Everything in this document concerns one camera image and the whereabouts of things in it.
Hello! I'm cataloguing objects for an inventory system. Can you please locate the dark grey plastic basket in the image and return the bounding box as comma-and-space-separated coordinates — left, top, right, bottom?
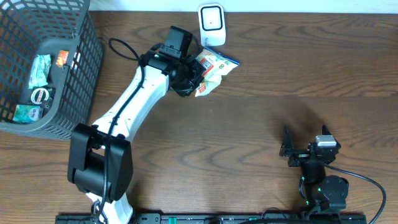
1, 0, 103, 140

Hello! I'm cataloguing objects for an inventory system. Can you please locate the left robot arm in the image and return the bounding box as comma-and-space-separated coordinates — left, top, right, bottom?
67, 46, 205, 223

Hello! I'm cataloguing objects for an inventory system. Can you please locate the light green snack packet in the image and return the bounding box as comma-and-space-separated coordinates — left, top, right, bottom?
29, 54, 52, 89

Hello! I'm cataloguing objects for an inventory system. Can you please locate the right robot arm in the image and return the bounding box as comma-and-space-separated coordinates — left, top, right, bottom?
279, 125, 349, 220

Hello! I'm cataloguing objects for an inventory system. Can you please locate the white barcode scanner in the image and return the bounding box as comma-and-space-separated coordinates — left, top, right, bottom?
198, 4, 226, 47

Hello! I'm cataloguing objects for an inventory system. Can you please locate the black round-logo snack packet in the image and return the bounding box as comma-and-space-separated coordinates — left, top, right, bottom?
29, 87, 55, 109

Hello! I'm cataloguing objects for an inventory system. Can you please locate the orange snack packet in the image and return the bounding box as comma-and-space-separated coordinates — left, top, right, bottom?
56, 50, 69, 68

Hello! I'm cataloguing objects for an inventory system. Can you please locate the green tissue packet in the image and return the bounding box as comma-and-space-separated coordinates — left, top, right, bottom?
12, 105, 44, 123

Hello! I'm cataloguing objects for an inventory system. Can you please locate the yellow snack bag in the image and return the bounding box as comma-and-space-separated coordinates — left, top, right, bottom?
195, 47, 239, 97

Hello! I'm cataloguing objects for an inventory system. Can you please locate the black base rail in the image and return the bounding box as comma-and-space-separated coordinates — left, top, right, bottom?
55, 212, 368, 224

